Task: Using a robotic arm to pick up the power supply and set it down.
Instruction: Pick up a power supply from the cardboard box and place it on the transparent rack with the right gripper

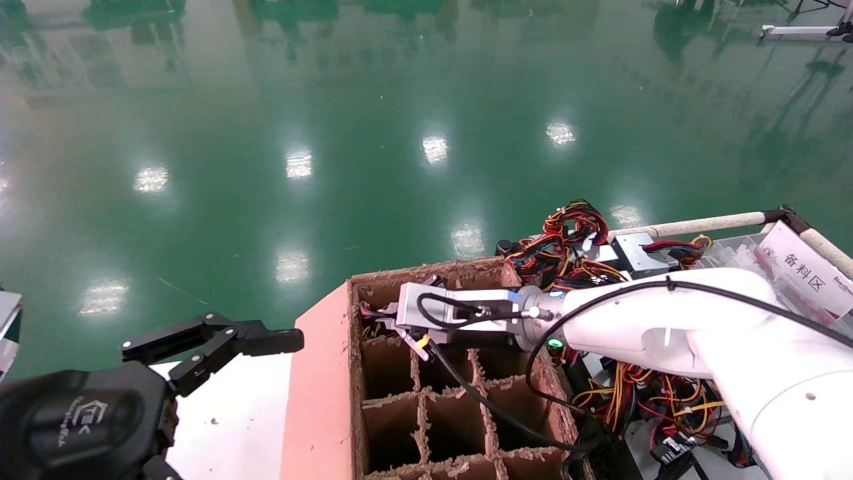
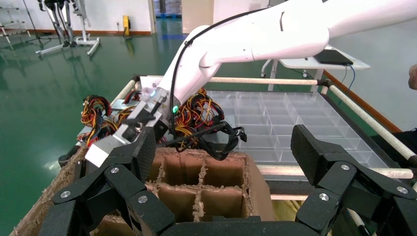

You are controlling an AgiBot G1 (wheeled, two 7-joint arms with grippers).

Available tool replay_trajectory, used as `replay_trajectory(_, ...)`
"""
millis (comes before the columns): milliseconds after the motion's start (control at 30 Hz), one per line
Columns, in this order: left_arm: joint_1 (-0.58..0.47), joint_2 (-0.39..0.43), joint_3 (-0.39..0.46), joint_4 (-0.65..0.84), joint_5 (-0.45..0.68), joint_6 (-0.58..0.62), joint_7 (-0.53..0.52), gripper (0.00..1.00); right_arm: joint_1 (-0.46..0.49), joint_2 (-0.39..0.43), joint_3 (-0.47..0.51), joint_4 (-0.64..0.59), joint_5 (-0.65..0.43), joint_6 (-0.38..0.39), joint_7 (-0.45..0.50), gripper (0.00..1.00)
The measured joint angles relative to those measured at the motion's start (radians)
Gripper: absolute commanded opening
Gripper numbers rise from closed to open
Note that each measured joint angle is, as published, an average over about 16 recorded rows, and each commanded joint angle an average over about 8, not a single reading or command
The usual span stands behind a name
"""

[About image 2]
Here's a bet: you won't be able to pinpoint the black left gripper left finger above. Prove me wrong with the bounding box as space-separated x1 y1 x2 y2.
38 126 177 236

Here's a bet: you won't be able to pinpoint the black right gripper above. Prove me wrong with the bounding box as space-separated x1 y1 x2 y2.
154 118 171 144

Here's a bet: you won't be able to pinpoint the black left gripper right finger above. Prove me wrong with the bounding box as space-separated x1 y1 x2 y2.
291 124 417 236

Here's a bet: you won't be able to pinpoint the person's bare hand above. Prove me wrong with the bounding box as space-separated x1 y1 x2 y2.
408 63 417 91

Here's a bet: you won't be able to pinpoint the white sign with Chinese print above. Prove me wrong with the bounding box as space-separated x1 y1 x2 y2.
140 75 167 95

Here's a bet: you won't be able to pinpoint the yellow fabric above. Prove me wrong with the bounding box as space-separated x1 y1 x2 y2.
272 199 305 224

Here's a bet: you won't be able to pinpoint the person's black clothing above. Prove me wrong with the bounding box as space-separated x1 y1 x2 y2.
371 128 417 168

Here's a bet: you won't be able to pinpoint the brown cardboard box with dividers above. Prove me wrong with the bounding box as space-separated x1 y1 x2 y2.
9 145 275 236

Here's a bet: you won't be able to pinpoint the clear plastic divider tray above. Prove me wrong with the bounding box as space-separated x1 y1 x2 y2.
205 91 390 168

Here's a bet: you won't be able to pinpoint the white desk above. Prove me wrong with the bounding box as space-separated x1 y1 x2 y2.
260 45 371 92

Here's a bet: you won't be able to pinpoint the beige door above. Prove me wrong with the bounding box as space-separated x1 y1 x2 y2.
181 0 214 35

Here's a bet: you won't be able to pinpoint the black tablet device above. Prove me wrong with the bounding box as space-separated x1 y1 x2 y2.
314 49 354 66

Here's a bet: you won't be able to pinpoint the grey humanoid robot legs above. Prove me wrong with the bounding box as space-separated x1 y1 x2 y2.
37 0 77 48

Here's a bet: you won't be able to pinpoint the black tripod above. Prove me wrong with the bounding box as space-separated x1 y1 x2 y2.
21 0 53 46

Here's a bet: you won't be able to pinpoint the white shelf rack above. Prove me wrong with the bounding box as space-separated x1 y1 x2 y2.
0 6 31 38

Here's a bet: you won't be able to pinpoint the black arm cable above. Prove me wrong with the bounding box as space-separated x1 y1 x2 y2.
163 6 287 151

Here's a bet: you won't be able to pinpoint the blue cable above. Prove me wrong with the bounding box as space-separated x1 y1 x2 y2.
337 64 357 107

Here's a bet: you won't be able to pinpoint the yellow wall device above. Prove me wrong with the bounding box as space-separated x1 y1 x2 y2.
122 15 132 38

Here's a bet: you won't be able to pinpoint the white wheeled stand frame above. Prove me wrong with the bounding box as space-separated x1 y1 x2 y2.
35 0 101 58

